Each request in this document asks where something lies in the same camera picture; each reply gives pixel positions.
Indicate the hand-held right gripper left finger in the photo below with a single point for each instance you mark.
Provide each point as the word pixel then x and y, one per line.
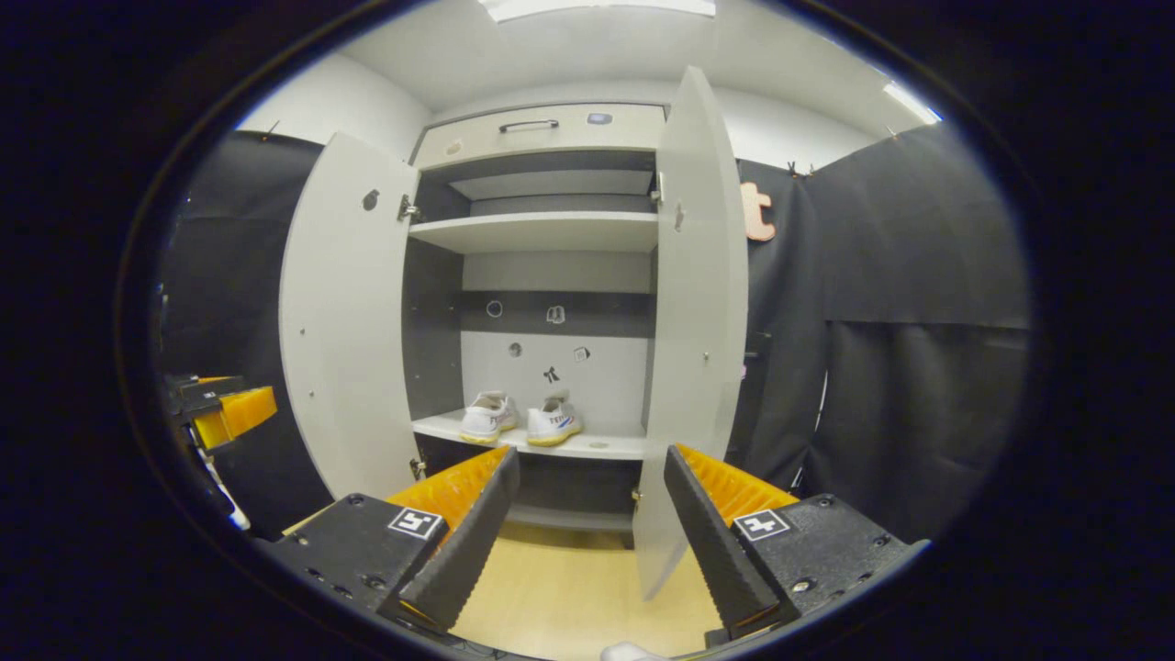
pixel 477 542

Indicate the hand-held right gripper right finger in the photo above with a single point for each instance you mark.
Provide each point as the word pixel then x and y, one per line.
pixel 716 551

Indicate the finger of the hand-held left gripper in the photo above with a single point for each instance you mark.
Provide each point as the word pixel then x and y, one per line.
pixel 243 411
pixel 211 386

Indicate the white canvas shoe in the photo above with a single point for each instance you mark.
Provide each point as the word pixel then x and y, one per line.
pixel 486 420
pixel 553 422

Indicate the grey shoe cabinet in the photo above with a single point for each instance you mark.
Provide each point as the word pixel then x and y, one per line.
pixel 542 231

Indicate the grey cabinet drawer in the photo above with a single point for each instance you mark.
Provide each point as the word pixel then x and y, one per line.
pixel 569 142

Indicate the black backdrop cloth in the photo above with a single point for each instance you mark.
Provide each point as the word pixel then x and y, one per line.
pixel 918 275

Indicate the ceiling light panel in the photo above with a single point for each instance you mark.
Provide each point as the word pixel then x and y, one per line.
pixel 911 101
pixel 597 7

